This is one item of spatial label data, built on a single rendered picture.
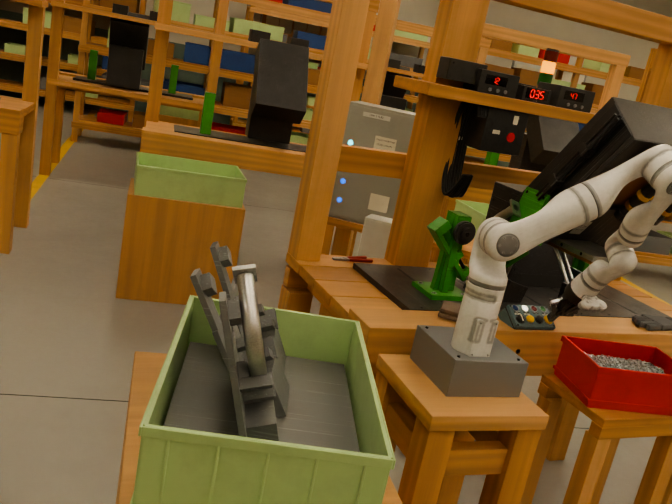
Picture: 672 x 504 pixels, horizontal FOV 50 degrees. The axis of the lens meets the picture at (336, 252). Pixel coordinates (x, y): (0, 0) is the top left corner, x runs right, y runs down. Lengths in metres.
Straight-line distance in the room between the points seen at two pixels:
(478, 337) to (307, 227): 0.88
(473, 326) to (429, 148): 0.96
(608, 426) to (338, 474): 1.00
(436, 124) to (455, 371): 1.07
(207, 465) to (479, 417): 0.72
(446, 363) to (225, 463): 0.71
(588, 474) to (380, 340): 0.66
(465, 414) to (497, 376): 0.16
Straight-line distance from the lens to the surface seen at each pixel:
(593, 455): 2.09
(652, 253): 7.87
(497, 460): 1.84
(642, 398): 2.15
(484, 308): 1.73
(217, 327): 1.40
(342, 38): 2.35
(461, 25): 2.54
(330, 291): 2.19
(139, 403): 1.61
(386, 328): 1.94
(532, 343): 2.24
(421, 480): 1.74
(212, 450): 1.21
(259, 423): 1.33
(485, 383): 1.79
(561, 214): 1.72
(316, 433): 1.47
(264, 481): 1.23
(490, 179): 2.82
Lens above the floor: 1.57
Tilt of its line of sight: 15 degrees down
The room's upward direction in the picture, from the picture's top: 11 degrees clockwise
